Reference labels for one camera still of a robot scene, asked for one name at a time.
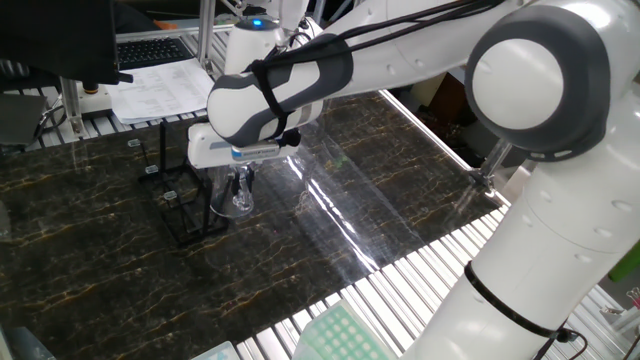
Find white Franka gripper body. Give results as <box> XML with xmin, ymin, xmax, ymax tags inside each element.
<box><xmin>187</xmin><ymin>122</ymin><xmax>301</xmax><ymax>170</ymax></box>

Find clear plastic cup with handle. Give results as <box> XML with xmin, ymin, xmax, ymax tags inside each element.
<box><xmin>209</xmin><ymin>164</ymin><xmax>257</xmax><ymax>219</ymax></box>

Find white printed paper sheets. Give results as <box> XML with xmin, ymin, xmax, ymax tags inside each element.
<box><xmin>104</xmin><ymin>58</ymin><xmax>216</xmax><ymax>126</ymax></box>

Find black keyboard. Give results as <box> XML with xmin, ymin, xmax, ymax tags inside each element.
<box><xmin>115</xmin><ymin>37</ymin><xmax>194</xmax><ymax>71</ymax></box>

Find white stand base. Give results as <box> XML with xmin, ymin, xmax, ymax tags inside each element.
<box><xmin>78</xmin><ymin>82</ymin><xmax>114</xmax><ymax>115</ymax></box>

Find green pipette tip box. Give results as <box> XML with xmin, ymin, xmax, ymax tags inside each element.
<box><xmin>293</xmin><ymin>299</ymin><xmax>397</xmax><ymax>360</ymax></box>

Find black monitor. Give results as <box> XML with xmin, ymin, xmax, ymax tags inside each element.
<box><xmin>0</xmin><ymin>0</ymin><xmax>135</xmax><ymax>86</ymax></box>

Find black wire cup rack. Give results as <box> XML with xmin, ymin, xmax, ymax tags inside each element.
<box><xmin>127</xmin><ymin>121</ymin><xmax>232</xmax><ymax>247</ymax></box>

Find aluminium frame bar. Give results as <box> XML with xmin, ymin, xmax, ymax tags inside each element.
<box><xmin>115</xmin><ymin>0</ymin><xmax>236</xmax><ymax>75</ymax></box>
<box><xmin>468</xmin><ymin>139</ymin><xmax>514</xmax><ymax>195</ymax></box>

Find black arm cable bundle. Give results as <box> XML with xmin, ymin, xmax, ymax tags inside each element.
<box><xmin>247</xmin><ymin>0</ymin><xmax>506</xmax><ymax>126</ymax></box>

